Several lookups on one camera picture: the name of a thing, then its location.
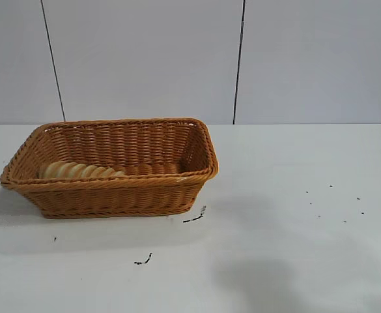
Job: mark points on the long striped bread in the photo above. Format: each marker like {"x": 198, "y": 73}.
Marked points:
{"x": 79, "y": 171}

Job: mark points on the brown wicker basket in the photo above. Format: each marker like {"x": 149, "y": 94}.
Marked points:
{"x": 112, "y": 169}

